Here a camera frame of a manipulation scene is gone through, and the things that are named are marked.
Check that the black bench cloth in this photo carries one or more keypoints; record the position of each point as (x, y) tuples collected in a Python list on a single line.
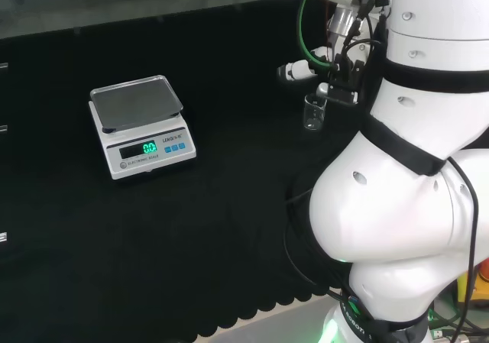
[(214, 224)]

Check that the small clear glass beaker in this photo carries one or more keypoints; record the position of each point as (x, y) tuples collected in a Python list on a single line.
[(314, 121)]

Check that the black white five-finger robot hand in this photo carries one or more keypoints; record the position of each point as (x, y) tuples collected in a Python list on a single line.
[(344, 87)]

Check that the grey wrist camera cylinder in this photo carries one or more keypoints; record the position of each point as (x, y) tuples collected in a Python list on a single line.
[(341, 23)]

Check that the white electronic balance steel pan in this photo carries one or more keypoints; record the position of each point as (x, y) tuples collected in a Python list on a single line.
[(153, 159)]

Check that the yellow stop button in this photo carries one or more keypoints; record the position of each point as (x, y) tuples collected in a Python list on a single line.
[(482, 278)]

